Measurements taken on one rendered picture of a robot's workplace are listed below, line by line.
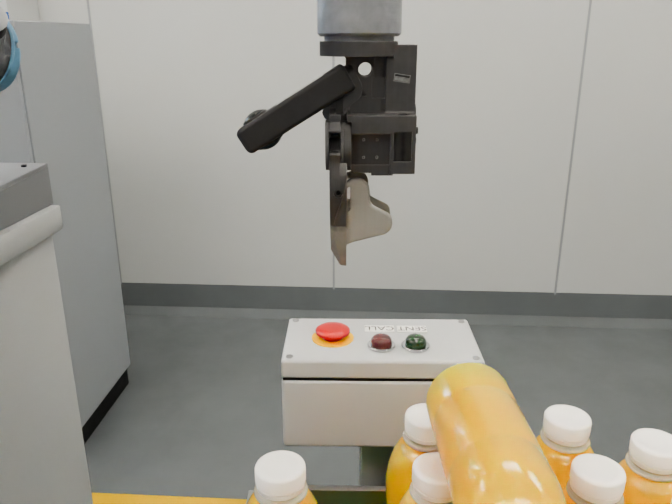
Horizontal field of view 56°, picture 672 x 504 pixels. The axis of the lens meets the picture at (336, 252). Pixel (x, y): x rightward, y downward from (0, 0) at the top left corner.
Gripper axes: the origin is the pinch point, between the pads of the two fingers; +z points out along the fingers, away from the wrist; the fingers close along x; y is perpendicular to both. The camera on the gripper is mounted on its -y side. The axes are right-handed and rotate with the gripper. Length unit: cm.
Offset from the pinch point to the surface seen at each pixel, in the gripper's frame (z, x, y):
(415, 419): 10.6, -13.1, 7.0
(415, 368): 10.3, -4.9, 7.8
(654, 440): 10.7, -15.7, 26.1
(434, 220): 67, 246, 46
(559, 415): 10.7, -12.2, 19.5
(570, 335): 119, 224, 113
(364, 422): 16.6, -4.8, 2.9
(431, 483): 10.8, -21.1, 7.3
